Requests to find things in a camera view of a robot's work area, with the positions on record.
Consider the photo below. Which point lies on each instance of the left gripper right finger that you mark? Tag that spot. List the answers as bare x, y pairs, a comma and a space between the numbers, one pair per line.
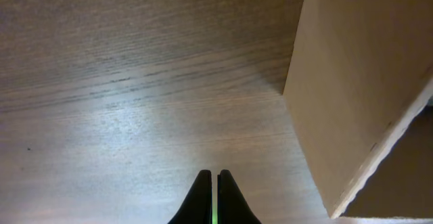
232, 207

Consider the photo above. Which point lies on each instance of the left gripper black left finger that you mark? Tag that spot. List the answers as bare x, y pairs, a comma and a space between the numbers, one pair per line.
197, 205

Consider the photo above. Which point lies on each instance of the brown cardboard box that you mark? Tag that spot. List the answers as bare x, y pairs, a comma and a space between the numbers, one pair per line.
358, 88

